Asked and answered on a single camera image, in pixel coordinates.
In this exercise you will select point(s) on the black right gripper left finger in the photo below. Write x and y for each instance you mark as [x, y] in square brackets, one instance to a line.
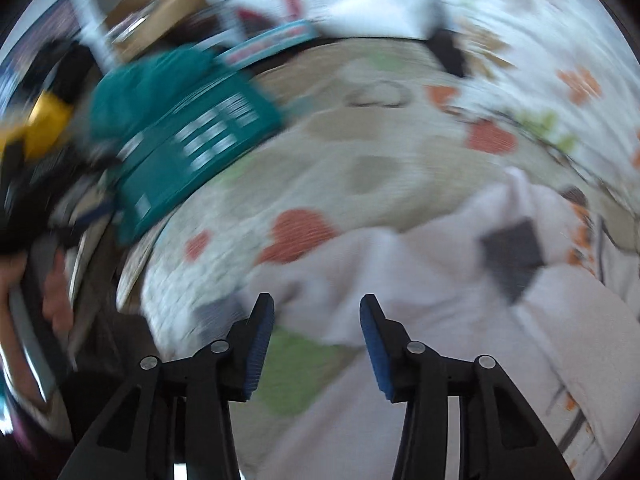
[178, 412]

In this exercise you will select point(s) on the heart pattern quilted bedspread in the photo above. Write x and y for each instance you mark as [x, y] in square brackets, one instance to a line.
[364, 148]

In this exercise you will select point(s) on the yellow plastic bag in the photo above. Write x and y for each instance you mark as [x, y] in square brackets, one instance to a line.
[39, 127]

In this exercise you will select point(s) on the person's left hand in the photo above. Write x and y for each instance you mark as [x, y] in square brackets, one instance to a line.
[36, 318]

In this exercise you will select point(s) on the white floral pillow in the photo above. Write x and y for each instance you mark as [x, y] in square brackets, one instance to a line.
[562, 71]

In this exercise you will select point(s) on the light blue long box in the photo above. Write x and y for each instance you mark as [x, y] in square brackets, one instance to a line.
[269, 43]

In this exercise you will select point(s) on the brown cardboard box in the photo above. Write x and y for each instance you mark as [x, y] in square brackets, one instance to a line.
[143, 28]

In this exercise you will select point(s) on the teal velvet cloth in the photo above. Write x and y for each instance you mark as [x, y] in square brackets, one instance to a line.
[137, 94]

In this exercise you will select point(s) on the white floral knit sweater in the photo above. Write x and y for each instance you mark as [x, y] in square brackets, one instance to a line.
[519, 272]

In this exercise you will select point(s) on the green cardboard box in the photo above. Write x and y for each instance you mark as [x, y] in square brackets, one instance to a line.
[203, 133]

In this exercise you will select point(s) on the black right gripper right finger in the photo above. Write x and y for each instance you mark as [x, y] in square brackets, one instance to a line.
[501, 436]

